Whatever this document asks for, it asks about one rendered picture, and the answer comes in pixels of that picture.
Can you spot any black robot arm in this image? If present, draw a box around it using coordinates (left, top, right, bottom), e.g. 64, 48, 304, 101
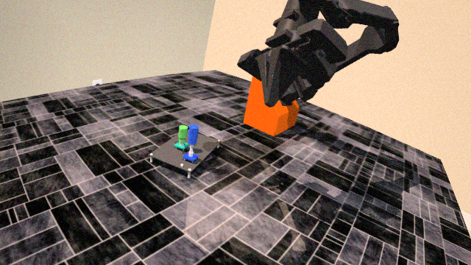
279, 0, 399, 106

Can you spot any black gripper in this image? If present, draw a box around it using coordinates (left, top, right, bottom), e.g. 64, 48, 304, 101
237, 10, 348, 108

